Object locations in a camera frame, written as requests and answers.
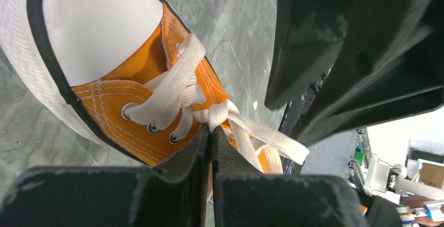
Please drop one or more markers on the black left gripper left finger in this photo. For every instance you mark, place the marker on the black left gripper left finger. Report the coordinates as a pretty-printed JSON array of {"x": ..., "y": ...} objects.
[{"x": 170, "y": 194}]

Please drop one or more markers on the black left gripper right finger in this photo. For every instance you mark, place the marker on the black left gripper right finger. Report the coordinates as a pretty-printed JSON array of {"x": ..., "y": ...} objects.
[{"x": 243, "y": 196}]

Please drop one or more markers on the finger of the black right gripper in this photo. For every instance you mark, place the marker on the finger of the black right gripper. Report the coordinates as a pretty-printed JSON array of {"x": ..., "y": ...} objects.
[
  {"x": 390, "y": 67},
  {"x": 308, "y": 37}
]

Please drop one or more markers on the white shoelace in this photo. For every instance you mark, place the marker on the white shoelace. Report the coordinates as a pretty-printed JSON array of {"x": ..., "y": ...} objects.
[{"x": 176, "y": 90}]

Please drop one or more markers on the orange canvas sneaker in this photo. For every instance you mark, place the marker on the orange canvas sneaker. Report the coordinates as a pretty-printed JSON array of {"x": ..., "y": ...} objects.
[{"x": 85, "y": 59}]

